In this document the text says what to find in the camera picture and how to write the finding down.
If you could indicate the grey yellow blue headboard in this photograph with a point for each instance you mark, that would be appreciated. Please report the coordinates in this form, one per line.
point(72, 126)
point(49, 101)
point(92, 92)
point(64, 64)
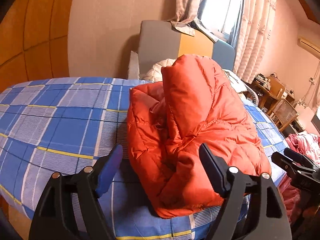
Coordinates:
point(159, 40)

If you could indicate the wall air conditioner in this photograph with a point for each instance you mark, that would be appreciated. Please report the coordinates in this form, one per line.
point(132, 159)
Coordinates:
point(309, 47)

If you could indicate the blue plaid bed sheet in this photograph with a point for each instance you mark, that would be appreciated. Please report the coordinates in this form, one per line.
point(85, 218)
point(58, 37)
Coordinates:
point(60, 126)

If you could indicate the pink patterned curtain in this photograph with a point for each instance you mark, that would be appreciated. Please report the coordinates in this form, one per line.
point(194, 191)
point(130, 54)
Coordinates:
point(256, 26)

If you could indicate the orange puffer down jacket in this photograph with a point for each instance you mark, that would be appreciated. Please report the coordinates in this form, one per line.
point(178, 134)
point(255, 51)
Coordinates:
point(167, 122)

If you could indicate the wooden wicker chair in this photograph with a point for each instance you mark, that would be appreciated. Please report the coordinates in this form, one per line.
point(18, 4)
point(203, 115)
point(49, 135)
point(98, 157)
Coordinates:
point(282, 114)

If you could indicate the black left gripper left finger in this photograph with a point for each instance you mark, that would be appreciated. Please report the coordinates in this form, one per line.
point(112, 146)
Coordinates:
point(54, 215)

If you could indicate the grey round fan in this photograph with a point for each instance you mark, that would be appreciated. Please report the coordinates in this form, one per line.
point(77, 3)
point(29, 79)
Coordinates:
point(252, 95)

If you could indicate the grey cushion beside headboard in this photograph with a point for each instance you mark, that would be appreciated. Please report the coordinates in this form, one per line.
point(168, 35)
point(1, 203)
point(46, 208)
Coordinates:
point(133, 67)

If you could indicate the window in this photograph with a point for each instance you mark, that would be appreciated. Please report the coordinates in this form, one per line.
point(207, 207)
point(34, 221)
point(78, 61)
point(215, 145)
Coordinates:
point(219, 16)

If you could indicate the wooden wardrobe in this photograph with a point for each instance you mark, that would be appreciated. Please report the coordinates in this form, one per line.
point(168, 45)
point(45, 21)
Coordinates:
point(34, 35)

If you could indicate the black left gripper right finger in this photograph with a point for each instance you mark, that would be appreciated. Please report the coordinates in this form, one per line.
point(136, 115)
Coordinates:
point(252, 207)

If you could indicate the white patterned pillow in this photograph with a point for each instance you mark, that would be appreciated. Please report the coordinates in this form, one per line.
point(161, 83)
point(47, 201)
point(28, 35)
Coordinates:
point(236, 83)

